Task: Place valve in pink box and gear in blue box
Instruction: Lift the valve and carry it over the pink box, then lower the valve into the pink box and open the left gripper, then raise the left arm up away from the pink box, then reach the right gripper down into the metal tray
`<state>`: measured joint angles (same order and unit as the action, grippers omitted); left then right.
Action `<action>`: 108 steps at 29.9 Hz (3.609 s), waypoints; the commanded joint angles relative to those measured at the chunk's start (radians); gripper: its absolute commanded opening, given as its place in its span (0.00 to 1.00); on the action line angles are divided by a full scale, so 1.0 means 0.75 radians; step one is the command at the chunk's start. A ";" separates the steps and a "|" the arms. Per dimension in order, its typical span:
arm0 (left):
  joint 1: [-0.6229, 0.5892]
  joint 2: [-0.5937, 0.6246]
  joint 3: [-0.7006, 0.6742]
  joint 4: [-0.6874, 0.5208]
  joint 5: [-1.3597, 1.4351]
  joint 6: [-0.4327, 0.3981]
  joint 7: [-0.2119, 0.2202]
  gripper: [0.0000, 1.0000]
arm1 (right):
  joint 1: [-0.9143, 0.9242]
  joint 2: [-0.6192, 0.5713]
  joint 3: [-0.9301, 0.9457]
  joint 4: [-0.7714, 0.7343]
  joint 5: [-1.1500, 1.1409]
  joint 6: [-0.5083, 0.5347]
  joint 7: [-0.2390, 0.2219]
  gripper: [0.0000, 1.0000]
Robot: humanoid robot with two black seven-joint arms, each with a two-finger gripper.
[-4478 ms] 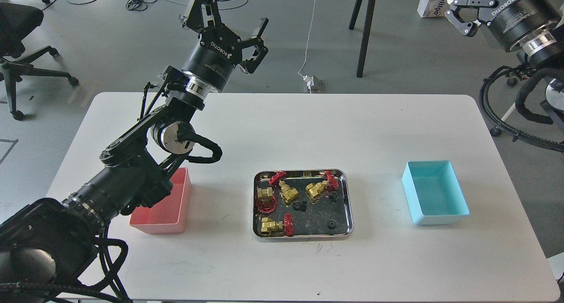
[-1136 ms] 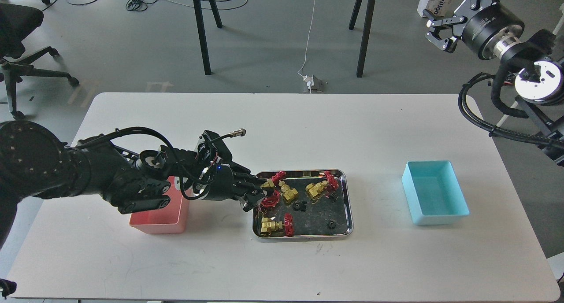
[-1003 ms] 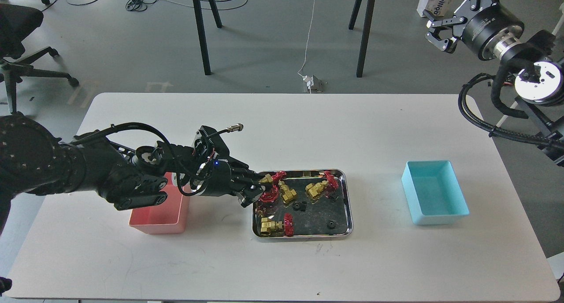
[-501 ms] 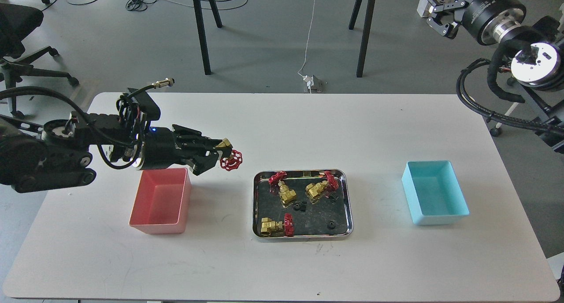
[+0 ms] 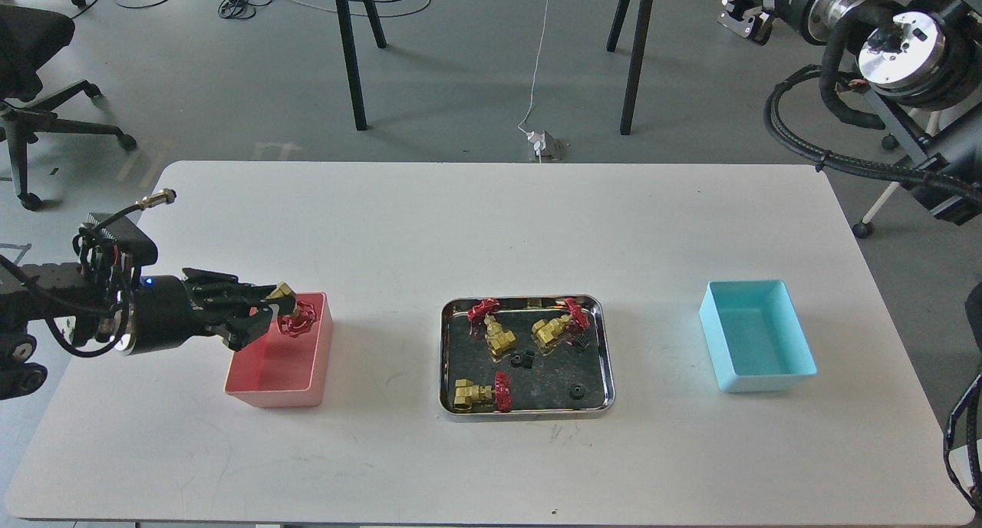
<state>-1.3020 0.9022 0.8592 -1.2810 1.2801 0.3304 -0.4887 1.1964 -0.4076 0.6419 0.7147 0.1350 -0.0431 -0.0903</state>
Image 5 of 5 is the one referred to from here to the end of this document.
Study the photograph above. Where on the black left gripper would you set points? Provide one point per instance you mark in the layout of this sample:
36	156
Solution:
166	311

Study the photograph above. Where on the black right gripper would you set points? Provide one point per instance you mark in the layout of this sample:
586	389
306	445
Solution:
753	19

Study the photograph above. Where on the brass valve red handle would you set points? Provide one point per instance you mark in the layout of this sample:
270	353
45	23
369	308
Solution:
293	317
549	333
500	341
468	395

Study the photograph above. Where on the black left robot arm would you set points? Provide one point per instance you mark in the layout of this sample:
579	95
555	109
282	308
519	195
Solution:
101	301

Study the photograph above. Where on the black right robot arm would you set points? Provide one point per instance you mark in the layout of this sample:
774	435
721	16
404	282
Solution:
882	61

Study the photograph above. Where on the pink plastic box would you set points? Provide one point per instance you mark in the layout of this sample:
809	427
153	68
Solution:
281	370

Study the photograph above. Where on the light blue plastic box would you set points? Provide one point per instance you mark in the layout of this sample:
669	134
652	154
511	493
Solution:
754	337

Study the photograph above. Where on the black table leg right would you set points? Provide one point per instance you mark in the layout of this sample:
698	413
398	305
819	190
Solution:
636	57

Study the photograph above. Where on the black table leg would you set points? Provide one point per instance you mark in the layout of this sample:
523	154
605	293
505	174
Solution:
350	53
636	57

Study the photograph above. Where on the metal tray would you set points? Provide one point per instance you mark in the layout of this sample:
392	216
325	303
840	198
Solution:
542	389

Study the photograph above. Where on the black table leg left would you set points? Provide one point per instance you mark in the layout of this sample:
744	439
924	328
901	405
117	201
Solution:
350	53

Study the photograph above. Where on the black office chair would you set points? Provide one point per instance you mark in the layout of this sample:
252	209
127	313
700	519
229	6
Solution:
30	39

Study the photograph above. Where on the white chair frame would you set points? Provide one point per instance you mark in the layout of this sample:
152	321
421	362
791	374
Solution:
865	227

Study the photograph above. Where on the brass valve red handle bottom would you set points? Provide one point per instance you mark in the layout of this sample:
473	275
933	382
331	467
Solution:
468	395

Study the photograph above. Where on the brass valve red handle top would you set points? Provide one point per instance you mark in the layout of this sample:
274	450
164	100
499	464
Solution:
500	341

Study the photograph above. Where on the white power adapter with cable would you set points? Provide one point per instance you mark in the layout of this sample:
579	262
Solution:
537	139

